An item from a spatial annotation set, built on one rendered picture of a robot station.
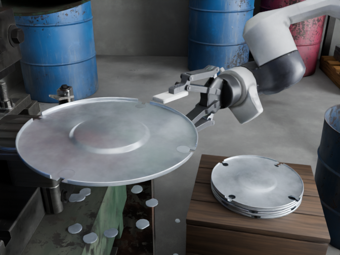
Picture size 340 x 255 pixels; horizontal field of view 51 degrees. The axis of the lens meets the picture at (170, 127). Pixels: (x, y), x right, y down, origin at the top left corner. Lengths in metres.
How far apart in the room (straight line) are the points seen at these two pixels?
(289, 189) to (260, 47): 0.51
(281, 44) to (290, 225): 0.53
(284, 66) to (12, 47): 0.55
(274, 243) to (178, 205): 0.68
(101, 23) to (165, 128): 3.44
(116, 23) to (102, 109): 3.31
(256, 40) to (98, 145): 0.46
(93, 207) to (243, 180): 0.63
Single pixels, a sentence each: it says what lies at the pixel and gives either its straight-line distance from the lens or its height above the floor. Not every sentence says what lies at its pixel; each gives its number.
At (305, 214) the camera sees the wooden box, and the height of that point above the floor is 0.35.
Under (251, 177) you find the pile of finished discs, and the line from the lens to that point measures 1.20.
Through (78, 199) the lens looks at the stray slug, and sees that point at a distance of 0.69.
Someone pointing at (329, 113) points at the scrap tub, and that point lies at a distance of 1.58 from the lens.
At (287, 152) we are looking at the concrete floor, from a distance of 2.18.
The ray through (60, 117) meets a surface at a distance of 0.67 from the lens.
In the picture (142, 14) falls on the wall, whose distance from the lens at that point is 3.91.
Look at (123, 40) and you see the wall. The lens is 4.00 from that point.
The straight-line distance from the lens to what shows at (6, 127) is 0.67.
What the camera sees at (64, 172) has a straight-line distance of 0.51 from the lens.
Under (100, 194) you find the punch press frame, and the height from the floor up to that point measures 0.65.
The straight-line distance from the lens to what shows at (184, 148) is 0.56.
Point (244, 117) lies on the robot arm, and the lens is 0.85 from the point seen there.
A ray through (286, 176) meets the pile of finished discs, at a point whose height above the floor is 0.39.
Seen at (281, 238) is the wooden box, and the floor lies 0.33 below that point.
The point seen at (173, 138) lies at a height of 0.78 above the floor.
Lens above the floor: 1.06
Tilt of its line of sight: 27 degrees down
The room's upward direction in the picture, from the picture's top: straight up
